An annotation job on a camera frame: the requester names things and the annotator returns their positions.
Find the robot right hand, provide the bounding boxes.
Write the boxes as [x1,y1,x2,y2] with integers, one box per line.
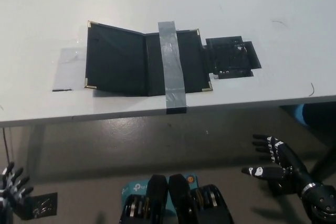
[241,134,316,196]

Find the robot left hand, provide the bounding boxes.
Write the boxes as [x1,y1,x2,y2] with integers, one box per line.
[0,161,35,209]

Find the black diary gold corners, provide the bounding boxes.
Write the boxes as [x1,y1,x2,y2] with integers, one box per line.
[83,20,214,97]

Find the black table leg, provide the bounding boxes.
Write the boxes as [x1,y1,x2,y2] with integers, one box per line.
[311,142,336,183]

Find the blue object under table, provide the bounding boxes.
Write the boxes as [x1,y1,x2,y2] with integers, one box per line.
[293,104,308,125]

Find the dark object under table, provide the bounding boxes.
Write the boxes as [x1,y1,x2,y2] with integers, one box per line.
[301,102,336,131]

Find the black tape patch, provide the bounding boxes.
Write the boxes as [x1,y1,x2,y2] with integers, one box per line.
[201,35,263,80]

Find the teal router box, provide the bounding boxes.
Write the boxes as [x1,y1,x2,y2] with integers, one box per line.
[121,171,202,211]

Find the clear tape patch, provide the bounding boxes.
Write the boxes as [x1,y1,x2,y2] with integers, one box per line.
[51,47,89,92]

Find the thin black cable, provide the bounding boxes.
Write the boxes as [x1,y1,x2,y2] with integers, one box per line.
[2,126,14,167]

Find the grey duct tape strip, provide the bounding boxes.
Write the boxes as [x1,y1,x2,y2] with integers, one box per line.
[157,20,188,115]

